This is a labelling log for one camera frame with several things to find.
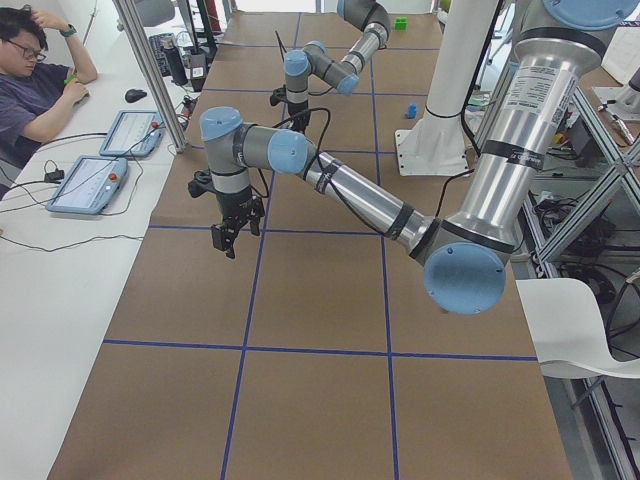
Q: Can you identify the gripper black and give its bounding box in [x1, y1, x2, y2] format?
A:
[210, 187, 264, 259]
[287, 100, 309, 120]

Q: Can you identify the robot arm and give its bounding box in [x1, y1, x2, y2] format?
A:
[270, 1, 391, 133]
[188, 1, 636, 314]

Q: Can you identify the dark water bottle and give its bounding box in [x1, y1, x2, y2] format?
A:
[162, 37, 188, 86]

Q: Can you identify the green block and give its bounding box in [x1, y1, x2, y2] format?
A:
[394, 17, 408, 31]

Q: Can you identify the teach pendant far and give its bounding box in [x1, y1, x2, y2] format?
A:
[99, 110, 164, 157]

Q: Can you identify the teach pendant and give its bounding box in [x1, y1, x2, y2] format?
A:
[45, 155, 128, 215]
[99, 110, 164, 157]

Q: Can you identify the teach pendant near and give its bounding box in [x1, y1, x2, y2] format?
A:
[45, 155, 128, 215]

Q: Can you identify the black keyboard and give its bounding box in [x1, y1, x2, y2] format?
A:
[148, 33, 174, 77]

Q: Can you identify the black computer mouse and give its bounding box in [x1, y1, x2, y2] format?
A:
[124, 88, 147, 104]

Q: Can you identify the seated person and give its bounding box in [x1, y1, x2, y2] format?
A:
[1, 6, 98, 168]

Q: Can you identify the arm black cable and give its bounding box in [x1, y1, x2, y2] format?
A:
[249, 107, 351, 201]

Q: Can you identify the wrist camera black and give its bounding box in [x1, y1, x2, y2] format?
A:
[187, 170, 216, 198]
[269, 86, 287, 107]

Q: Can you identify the blue block near pedestal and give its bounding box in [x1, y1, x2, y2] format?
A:
[405, 103, 418, 119]

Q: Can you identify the white camera pedestal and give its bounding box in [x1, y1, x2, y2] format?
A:
[395, 0, 501, 176]

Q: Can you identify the aluminium frame post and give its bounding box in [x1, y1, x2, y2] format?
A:
[113, 0, 187, 153]

